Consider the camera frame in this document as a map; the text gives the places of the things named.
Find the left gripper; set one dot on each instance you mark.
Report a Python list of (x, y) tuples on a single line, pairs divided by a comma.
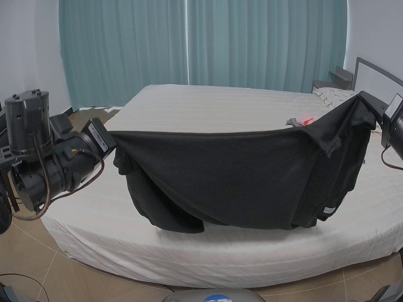
[(74, 162)]

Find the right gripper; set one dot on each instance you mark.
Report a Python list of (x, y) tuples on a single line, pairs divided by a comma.
[(396, 134)]

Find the black T-shirt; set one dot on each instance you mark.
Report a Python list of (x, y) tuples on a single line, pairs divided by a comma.
[(236, 175)]

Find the bed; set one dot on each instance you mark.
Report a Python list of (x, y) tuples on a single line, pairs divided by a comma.
[(204, 112)]

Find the white printed pillow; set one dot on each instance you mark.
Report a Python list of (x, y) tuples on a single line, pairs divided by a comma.
[(332, 94)]

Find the grey bedside table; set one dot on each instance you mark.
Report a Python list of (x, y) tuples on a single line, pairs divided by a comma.
[(335, 82)]

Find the pink garment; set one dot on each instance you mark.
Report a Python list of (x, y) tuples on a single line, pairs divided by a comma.
[(306, 119)]

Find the grey garment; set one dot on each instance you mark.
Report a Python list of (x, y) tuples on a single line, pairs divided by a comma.
[(291, 122)]

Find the blue-green curtain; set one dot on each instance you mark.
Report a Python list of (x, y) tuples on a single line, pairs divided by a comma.
[(267, 33), (126, 42)]

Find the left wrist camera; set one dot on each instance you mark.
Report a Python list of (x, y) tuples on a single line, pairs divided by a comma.
[(63, 126)]

